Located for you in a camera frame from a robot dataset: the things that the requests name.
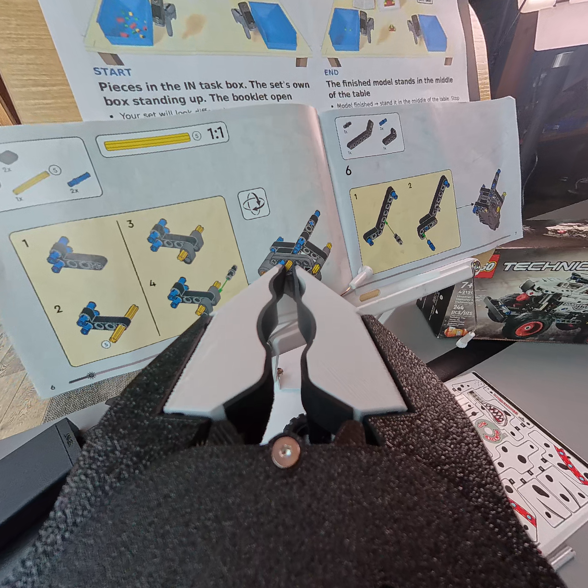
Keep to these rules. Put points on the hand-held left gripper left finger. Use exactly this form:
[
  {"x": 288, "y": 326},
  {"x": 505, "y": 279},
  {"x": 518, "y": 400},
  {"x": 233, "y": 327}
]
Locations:
[{"x": 220, "y": 363}]

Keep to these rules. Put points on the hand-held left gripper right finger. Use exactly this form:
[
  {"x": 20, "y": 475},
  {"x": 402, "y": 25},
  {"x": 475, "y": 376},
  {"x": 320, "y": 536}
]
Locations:
[{"x": 358, "y": 363}]

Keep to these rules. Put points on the toy instruction booklet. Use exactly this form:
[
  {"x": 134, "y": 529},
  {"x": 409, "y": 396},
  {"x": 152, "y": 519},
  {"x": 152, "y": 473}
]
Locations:
[{"x": 275, "y": 160}]

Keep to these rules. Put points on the printed task instruction sheet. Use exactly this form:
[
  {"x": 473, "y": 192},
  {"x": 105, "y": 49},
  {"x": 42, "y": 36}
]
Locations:
[{"x": 275, "y": 82}]

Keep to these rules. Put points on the black toy tyre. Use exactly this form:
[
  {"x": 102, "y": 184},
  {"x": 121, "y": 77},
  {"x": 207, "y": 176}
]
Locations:
[{"x": 294, "y": 427}]

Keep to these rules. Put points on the white book stand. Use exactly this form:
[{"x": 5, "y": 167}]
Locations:
[{"x": 413, "y": 285}]

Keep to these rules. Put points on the toy set box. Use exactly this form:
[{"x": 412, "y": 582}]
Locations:
[{"x": 528, "y": 321}]

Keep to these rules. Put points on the sticker sheet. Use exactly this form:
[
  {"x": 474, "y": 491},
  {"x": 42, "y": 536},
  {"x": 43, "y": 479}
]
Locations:
[{"x": 528, "y": 459}]

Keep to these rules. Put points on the black power adapter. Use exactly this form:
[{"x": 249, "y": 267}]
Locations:
[{"x": 32, "y": 477}]

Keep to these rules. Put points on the grey toy tube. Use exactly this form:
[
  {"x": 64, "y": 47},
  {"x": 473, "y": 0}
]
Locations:
[{"x": 561, "y": 556}]

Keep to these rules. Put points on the white light panel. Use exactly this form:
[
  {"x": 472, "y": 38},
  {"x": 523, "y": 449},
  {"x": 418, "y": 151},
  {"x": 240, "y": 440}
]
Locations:
[{"x": 560, "y": 27}]

